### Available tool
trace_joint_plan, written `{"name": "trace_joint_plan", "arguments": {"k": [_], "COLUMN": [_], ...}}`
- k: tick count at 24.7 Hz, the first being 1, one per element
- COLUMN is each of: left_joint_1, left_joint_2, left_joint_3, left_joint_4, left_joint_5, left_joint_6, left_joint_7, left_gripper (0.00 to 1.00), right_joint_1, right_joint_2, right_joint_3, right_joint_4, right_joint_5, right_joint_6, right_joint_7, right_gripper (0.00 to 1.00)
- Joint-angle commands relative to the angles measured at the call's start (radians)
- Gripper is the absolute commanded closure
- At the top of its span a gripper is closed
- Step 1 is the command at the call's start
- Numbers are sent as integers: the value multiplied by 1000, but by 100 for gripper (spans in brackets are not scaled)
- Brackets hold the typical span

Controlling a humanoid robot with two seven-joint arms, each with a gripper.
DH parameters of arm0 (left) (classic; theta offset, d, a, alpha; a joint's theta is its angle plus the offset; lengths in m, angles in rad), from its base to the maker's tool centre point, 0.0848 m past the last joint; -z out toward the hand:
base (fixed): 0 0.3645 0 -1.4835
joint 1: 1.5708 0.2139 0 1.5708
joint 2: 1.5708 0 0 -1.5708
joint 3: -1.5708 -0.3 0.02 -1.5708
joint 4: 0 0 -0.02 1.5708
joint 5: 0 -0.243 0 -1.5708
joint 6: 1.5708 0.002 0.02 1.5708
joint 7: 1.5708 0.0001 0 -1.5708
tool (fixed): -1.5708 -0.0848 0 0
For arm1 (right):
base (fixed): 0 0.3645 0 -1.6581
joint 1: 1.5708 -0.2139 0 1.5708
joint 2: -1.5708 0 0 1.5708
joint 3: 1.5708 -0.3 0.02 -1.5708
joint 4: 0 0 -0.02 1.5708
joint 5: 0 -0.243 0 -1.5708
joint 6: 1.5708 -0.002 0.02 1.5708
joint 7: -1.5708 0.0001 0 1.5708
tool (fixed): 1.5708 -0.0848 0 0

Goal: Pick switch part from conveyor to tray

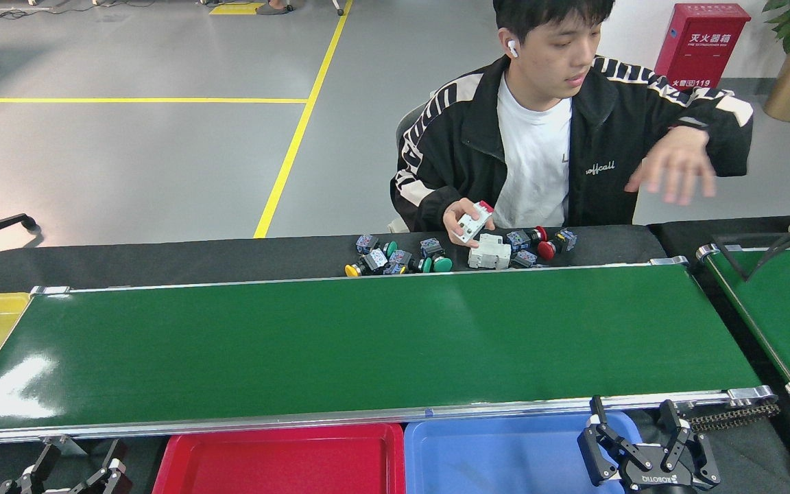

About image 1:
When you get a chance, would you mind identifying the green push button switch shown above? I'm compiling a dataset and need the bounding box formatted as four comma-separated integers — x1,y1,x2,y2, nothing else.
420,237,453,274
356,234,398,259
387,250,433,275

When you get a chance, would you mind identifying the person's right hand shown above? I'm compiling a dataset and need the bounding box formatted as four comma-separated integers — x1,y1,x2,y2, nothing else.
443,199,497,249

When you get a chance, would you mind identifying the green conveyor belt short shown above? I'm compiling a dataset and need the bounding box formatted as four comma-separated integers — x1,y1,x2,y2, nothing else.
695,242,790,402

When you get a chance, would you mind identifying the white circuit breaker red lever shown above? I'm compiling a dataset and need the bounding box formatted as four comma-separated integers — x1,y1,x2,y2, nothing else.
457,200,496,245

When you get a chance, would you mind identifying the black guide bar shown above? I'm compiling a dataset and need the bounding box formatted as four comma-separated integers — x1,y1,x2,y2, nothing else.
713,232,790,282

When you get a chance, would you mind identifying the red fire extinguisher box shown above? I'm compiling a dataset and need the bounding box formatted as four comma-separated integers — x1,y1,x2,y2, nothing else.
654,2,752,93

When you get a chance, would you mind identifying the black drive chain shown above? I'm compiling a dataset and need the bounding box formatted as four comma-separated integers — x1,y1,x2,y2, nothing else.
690,403,780,433

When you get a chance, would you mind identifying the pale grey chair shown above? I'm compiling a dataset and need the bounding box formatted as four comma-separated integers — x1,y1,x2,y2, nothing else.
387,88,437,234

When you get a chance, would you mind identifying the red tray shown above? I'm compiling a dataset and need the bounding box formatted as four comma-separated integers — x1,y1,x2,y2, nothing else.
152,422,406,494

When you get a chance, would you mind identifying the blue tray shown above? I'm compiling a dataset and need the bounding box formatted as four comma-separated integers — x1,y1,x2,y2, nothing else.
403,410,645,494

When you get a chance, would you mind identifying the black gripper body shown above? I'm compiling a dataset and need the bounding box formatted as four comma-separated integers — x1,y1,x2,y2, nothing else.
620,446,699,494

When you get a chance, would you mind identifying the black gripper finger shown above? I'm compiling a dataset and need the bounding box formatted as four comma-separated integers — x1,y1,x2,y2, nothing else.
83,439,132,494
659,401,720,486
578,397,643,485
0,440,61,494

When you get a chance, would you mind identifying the person's left hand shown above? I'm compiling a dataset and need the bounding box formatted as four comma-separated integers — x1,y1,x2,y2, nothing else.
627,126,717,205

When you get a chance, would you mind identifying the green conveyor belt long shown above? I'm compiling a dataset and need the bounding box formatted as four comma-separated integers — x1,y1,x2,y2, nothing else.
0,255,780,454

